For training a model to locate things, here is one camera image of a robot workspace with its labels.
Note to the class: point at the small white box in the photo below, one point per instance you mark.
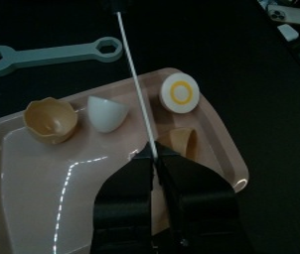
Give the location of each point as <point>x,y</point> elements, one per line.
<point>288,32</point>

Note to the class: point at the grey-blue toy wrench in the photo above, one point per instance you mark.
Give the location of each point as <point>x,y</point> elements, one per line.
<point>46,56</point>

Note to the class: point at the thin white rod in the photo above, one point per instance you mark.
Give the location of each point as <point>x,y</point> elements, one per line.
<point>134,86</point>

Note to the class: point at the beige cracked toy eggshell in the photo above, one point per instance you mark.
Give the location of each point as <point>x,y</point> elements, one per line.
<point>51,120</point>

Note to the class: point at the white smartphone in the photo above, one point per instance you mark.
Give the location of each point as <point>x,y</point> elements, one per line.
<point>296,15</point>

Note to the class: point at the white toy egg half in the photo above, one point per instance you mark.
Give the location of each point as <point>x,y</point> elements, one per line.
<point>106,114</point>

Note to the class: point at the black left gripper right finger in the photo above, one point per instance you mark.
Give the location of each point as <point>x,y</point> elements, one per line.
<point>198,205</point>

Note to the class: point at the pink plastic tray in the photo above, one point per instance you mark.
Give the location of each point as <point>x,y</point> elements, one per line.
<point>32,185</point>

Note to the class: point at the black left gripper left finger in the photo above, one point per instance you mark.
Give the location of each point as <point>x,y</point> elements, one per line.
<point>121,205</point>

